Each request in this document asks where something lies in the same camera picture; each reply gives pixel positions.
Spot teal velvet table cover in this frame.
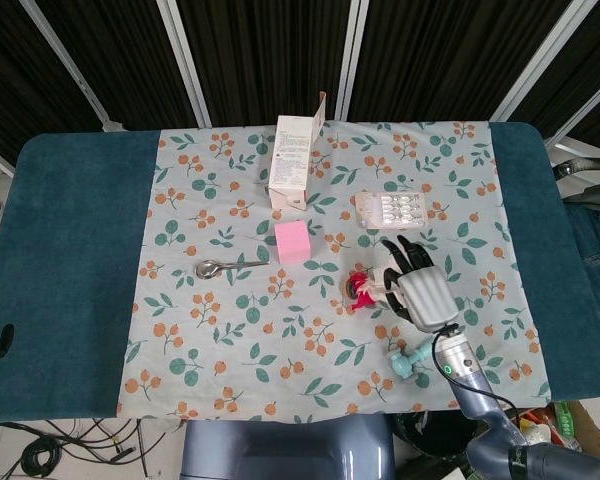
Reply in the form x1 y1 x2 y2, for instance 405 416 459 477
0 121 600 419

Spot black floor cables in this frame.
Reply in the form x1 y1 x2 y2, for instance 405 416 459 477
0 417 181 480

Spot silver pill blister pack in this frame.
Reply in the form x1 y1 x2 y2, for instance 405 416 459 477
354 190 428 231

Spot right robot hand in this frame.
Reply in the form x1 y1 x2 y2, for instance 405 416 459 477
381 234 460 334

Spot metal spoon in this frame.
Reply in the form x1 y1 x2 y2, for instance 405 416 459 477
195 258 271 279

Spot pink cube block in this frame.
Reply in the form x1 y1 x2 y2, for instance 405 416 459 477
274 221 312 264

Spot floral fruit print tablecloth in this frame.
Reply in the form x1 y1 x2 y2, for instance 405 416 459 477
115 119 554 426

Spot blue grey robot torso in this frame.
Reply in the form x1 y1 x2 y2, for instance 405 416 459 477
181 414 397 480

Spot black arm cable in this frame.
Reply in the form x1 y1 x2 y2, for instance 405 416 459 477
432 323 526 446

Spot black folding screen white frames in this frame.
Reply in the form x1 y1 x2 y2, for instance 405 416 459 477
0 0 600 166

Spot black bag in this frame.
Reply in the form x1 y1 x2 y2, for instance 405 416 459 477
394 409 476 471

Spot cardboard box with clutter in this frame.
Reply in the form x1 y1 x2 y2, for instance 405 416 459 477
522 399 600 474

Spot blue jeans clothing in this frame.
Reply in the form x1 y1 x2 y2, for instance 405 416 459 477
554 154 600 361

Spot light blue toy hammer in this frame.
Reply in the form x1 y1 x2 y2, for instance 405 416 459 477
387 335 439 381

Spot white feather shuttlecock red base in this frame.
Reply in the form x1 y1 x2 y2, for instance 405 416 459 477
343 249 401 314

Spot white cardboard medicine box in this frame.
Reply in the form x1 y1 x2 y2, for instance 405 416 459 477
267 92 329 211

